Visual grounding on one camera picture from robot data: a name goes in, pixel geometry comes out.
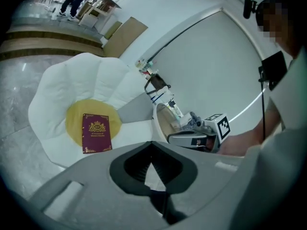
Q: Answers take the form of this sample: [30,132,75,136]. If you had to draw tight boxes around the olive green panel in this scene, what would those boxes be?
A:
[102,21,123,40]

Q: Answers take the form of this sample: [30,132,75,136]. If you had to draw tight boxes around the maroon book with gold print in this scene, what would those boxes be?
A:
[82,113,113,155]

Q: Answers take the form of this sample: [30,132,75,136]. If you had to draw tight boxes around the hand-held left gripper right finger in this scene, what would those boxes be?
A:
[151,142,183,184]

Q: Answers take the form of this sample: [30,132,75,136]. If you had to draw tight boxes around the wooden steps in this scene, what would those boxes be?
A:
[0,24,105,62]

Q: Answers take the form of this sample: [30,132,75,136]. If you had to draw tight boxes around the black chest-mounted device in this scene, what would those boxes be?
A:
[258,51,288,91]

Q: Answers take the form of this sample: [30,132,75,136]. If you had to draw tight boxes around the white flower-shaped sofa yellow centre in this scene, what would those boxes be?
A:
[28,52,159,169]

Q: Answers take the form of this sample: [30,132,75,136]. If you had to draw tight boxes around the white wooden shelf unit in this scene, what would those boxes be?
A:
[78,0,122,29]

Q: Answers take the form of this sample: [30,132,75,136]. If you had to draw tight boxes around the brown bag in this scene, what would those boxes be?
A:
[143,73,169,96]

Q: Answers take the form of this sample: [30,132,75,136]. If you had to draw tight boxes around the person's right forearm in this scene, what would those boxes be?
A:
[219,120,266,157]

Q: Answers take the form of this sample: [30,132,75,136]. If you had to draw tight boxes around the black head-mounted camera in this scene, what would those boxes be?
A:
[243,0,259,19]

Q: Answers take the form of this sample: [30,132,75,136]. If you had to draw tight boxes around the brown cardboard panel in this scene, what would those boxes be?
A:
[103,16,149,58]

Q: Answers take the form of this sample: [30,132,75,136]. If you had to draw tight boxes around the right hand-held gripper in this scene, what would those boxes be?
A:
[167,113,231,154]

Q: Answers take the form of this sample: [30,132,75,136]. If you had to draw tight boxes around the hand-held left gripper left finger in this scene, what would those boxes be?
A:
[123,142,153,183]

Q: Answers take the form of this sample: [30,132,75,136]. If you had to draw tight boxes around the person's white shirt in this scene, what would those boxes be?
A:
[230,46,307,230]

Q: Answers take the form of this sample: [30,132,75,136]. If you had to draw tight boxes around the black cable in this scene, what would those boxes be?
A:
[260,80,267,141]

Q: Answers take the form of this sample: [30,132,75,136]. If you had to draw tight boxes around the white-rimmed wooden table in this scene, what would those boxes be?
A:
[153,102,184,141]

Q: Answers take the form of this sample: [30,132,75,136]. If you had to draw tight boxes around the grey knitted cloth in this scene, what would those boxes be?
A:
[184,111,202,130]

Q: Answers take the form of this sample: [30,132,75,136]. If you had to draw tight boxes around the cluster of small bottles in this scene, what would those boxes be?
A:
[135,58,158,79]

